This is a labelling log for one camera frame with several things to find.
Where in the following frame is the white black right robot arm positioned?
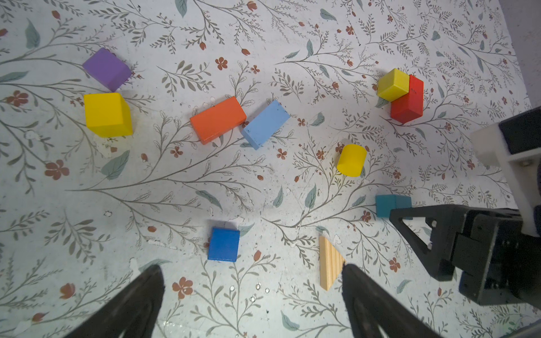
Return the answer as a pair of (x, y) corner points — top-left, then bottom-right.
(390, 108), (540, 307)

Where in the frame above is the purple wood cube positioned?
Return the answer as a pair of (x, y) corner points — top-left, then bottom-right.
(83, 48), (132, 92)

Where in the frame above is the yellow wood cylinder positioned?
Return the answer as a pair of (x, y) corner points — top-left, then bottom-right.
(337, 144), (367, 177)

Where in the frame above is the dark blue wood cube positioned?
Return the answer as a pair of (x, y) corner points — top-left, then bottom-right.
(208, 228), (240, 262)

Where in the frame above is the teal wood cube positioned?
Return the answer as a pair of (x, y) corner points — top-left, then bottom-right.
(376, 194), (412, 218)

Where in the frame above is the orange wood rectangular block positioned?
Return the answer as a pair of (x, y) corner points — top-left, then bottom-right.
(190, 97), (247, 144)

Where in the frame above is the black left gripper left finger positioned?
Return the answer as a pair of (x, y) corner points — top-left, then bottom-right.
(67, 265), (165, 337)

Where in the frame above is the natural wood triangle block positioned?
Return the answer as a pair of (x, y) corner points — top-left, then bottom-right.
(319, 236), (345, 291)

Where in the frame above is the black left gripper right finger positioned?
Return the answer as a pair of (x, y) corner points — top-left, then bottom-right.
(342, 264), (439, 337)

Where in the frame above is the large yellow wood cube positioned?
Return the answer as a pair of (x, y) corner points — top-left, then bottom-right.
(84, 92), (133, 138)

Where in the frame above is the light blue wood block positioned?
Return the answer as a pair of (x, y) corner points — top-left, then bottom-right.
(241, 101), (290, 149)

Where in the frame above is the red wood rectangular block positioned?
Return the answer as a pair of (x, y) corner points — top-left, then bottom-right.
(390, 75), (424, 124)

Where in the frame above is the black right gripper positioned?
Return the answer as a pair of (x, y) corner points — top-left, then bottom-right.
(390, 204), (540, 306)

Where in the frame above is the small yellow wood cube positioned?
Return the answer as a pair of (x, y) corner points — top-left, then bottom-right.
(377, 68), (409, 102)

